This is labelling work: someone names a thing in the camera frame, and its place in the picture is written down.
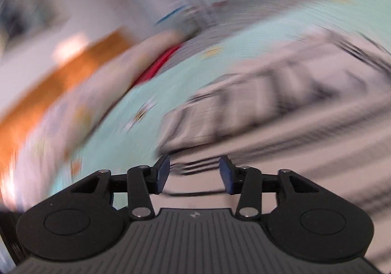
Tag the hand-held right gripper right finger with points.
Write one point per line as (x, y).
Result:
(226, 174)

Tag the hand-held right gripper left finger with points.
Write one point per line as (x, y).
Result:
(163, 174)

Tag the white black-striped sweater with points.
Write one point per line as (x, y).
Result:
(275, 99)

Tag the rolled floral quilt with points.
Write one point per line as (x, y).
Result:
(100, 93)

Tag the red pillow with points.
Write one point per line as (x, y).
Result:
(155, 63)

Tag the wooden bed headboard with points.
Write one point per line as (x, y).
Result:
(61, 87)

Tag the purple floral bed sheet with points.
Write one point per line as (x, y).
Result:
(213, 29)

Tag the framed wedding photo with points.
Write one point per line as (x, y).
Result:
(30, 17)

